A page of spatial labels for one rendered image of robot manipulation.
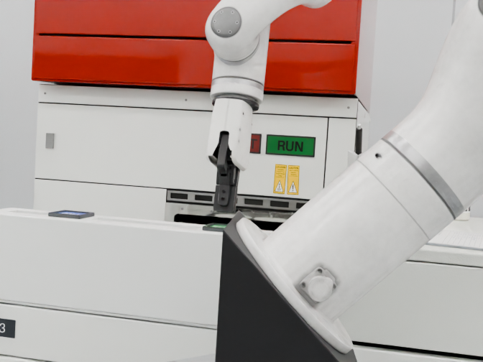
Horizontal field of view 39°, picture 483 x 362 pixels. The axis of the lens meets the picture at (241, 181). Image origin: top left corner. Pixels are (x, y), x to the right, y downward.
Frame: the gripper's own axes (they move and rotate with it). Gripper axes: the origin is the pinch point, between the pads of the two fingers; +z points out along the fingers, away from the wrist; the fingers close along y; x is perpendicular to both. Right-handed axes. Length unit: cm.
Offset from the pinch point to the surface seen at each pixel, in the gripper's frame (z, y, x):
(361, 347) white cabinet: 19.9, -0.1, 22.4
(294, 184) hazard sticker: -12, -57, 2
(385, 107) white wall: -70, -196, 18
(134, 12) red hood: -49, -44, -39
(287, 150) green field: -19, -55, 0
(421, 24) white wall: -106, -189, 31
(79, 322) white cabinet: 21.3, 0.2, -21.4
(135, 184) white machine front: -9, -57, -38
